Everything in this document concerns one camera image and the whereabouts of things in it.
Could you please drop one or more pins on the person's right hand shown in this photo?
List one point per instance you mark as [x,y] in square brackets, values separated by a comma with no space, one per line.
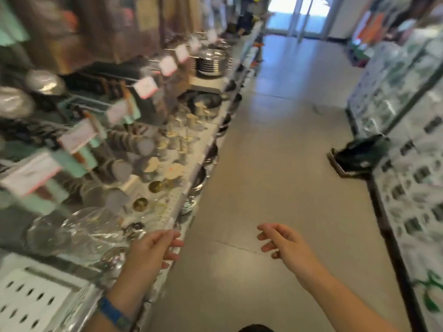
[294,252]

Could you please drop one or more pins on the person's left hand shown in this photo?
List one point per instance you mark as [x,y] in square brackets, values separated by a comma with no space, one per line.
[145,259]

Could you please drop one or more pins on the grey metal display shelf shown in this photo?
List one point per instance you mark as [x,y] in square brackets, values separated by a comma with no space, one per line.
[14,264]

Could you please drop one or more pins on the person's left forearm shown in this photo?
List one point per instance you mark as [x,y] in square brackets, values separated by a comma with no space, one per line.
[100,325]

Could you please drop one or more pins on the person's right forearm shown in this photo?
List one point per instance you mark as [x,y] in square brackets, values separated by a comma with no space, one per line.
[346,307]

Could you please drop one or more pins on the blue wristband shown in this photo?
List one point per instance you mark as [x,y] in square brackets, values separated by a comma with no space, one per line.
[114,312]

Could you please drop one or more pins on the cluster of clear glass bowls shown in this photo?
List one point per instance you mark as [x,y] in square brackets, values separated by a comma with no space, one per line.
[86,228]

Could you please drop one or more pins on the black shorts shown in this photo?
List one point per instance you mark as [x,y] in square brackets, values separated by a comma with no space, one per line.
[256,329]

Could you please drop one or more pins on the row of dark pans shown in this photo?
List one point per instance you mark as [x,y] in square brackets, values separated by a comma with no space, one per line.
[199,179]

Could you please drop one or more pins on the dark cardboard box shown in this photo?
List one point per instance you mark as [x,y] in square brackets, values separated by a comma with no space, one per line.
[360,155]

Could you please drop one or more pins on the row of mint carded utensils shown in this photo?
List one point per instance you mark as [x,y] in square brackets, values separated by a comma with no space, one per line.
[72,165]

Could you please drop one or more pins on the cluster of small glass jars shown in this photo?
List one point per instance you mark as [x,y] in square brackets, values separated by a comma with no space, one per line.
[173,141]

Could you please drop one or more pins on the stack of green swirl cartons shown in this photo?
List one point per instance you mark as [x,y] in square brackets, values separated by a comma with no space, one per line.
[408,190]

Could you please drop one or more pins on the stack of steel pots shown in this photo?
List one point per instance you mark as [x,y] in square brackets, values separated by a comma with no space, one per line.
[213,63]

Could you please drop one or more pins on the glass door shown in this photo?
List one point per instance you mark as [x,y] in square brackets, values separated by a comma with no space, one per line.
[304,17]

